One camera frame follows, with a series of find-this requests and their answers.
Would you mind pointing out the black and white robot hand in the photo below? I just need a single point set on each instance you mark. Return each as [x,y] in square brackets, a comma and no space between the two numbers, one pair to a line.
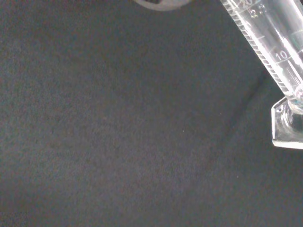
[161,4]

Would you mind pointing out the black bench cloth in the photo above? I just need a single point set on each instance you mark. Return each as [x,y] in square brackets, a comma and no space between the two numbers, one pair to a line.
[123,123]

